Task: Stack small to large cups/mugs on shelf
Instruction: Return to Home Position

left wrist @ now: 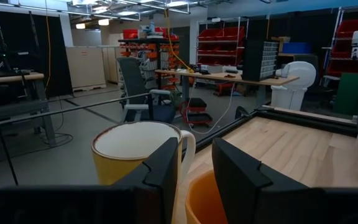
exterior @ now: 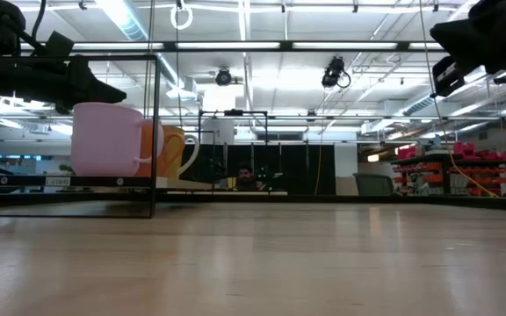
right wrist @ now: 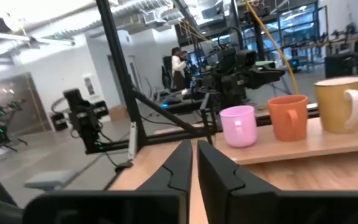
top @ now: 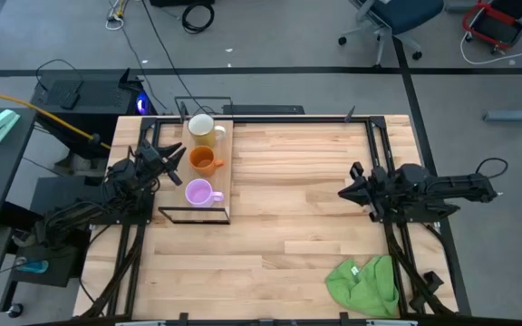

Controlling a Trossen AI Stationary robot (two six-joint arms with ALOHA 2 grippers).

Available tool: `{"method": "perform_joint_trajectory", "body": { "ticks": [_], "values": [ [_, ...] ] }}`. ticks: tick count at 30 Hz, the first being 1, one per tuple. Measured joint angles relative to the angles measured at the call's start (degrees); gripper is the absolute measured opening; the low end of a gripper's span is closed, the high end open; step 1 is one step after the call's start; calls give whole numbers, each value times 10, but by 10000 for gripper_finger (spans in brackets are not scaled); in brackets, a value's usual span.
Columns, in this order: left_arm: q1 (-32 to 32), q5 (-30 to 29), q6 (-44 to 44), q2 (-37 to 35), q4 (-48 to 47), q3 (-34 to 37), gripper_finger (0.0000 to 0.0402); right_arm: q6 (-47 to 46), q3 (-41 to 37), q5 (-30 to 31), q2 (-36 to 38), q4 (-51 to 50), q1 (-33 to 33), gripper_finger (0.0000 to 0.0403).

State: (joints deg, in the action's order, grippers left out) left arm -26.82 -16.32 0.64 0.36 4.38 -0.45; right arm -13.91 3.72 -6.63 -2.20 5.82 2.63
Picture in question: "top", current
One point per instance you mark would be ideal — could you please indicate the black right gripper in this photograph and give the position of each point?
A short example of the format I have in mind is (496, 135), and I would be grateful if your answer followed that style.
(383, 192)

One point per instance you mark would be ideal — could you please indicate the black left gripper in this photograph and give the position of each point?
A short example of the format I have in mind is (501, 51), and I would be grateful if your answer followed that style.
(154, 165)

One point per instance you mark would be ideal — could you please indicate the orange mug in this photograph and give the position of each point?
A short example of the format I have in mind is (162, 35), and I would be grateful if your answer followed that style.
(203, 160)

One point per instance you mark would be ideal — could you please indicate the pink plastic mug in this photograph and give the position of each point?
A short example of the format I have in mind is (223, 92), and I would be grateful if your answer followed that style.
(197, 194)

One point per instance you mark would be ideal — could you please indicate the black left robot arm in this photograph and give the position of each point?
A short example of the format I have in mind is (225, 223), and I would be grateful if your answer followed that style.
(84, 213)

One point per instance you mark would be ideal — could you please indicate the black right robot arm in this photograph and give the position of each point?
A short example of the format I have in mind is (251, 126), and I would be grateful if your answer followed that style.
(451, 185)

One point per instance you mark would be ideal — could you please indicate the green cloth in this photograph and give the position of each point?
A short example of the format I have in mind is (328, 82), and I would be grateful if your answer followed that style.
(370, 290)

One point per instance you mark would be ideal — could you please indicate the black computer tower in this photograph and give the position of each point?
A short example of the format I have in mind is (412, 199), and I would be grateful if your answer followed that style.
(98, 95)

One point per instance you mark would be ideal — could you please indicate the black power strip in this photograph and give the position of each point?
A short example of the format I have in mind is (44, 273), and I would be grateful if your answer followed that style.
(261, 109)

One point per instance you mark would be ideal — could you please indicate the small black box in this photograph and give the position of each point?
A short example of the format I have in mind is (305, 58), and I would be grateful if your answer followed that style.
(70, 100)

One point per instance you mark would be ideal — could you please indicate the black low cart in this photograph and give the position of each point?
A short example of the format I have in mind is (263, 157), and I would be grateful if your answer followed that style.
(61, 267)

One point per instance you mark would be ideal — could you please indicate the tape roll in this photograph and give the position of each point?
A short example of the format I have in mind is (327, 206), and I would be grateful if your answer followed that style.
(23, 237)

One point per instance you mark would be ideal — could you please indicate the grey metal table foot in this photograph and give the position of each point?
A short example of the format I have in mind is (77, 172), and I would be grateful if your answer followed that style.
(515, 115)

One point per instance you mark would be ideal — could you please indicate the blue plastic bottle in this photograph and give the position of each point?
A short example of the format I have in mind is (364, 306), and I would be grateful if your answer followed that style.
(34, 266)

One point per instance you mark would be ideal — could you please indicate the mint green stapler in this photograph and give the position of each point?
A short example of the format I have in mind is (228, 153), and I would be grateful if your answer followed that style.
(0, 124)

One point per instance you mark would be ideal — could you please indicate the grey blue office chair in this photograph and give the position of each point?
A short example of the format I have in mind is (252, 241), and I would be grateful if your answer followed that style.
(401, 11)

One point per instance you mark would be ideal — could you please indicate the red and black cart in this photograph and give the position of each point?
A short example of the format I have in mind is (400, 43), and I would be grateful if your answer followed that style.
(492, 27)

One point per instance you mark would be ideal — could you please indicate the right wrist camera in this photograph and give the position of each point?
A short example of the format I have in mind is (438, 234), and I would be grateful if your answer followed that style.
(357, 171)

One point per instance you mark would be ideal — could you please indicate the wooden shelf with black frame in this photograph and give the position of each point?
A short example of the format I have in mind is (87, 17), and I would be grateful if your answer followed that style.
(176, 199)

